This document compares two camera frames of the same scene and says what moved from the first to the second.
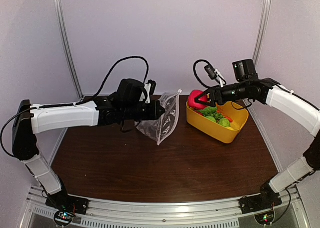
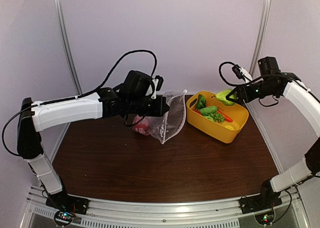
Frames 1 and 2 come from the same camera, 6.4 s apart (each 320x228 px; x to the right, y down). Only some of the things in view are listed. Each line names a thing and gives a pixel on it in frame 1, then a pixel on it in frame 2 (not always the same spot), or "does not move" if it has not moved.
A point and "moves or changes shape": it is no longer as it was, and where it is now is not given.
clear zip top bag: (159, 130) moves or changes shape
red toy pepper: (191, 101) → (141, 126)
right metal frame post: (264, 18) does not move
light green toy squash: (224, 122) moves or changes shape
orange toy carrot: (227, 117) does not move
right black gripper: (218, 96) → (239, 90)
